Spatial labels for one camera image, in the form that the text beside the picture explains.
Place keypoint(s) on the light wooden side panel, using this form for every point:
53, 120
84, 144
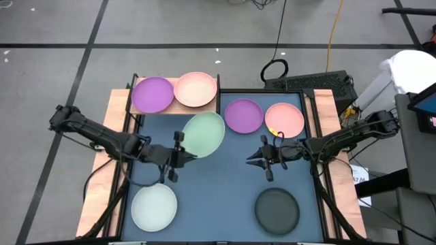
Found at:
100, 190
340, 185

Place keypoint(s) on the dark grey round plate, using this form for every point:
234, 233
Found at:
277, 211

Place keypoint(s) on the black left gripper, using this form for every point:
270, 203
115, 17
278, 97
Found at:
167, 156

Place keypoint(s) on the purple round plate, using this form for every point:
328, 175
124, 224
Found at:
152, 95
244, 115

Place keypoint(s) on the white trash bin with liner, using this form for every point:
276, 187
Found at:
408, 71

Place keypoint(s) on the black computer case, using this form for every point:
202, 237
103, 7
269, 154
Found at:
313, 85

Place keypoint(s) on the white printed paper sheet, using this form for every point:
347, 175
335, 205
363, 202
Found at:
361, 175

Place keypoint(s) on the black touchscreen monitor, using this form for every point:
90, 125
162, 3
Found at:
425, 105

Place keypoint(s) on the black metal floor beam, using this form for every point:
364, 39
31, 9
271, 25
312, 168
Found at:
381, 183

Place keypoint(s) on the salmon pink round plate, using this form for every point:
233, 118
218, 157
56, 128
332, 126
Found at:
195, 89
284, 117

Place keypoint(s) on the black metal bar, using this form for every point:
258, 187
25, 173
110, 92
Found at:
408, 11

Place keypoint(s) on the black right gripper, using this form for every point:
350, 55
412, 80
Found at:
282, 153

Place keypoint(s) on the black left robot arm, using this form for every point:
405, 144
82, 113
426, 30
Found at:
98, 134

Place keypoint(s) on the grey equipment cart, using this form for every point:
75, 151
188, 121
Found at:
419, 160

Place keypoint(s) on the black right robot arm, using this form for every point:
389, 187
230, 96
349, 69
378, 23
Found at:
340, 139

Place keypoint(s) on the pale white round plate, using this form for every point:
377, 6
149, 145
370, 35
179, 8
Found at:
154, 207

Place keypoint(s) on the wooden shelf with black frame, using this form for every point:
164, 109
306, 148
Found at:
178, 110

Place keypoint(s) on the mint green round plate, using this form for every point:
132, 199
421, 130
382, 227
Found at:
204, 134

